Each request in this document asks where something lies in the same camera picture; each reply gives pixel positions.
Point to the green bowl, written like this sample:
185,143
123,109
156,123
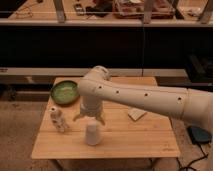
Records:
64,92

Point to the white paper cup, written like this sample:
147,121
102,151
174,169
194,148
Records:
92,134

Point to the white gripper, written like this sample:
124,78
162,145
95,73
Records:
92,107

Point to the black remote on shelf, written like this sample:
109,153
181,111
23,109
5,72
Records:
79,9

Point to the long wooden shelf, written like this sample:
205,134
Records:
195,13

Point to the black foot pedal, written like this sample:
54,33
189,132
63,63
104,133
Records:
199,135

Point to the wooden table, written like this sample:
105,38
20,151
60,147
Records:
120,137

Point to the small white sponge block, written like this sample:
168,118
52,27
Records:
135,114

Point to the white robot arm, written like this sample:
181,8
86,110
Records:
189,105

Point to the red tray on shelf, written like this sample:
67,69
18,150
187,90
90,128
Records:
135,9

